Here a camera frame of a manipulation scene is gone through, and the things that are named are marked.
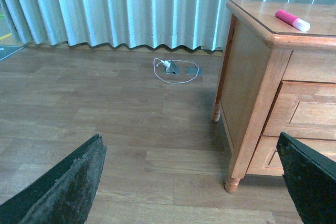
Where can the closed metal floor plate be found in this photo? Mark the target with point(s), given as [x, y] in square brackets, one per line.
[194, 71]

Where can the black right foreground panel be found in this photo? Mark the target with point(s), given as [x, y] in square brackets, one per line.
[309, 178]

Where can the pink marker with clear cap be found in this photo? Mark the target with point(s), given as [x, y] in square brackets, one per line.
[293, 20]

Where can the black foreground panel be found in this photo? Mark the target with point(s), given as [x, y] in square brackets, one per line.
[65, 193]
[309, 178]

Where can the open metal floor socket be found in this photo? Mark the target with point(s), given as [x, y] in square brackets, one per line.
[170, 67]

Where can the black left foreground panel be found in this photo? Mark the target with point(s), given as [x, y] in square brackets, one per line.
[65, 193]

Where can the wooden drawer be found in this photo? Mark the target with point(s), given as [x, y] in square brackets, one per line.
[303, 110]
[266, 161]

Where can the pale green pleated curtain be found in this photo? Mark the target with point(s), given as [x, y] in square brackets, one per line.
[190, 23]

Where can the wooden nightstand cabinet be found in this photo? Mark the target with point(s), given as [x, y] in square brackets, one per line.
[261, 52]

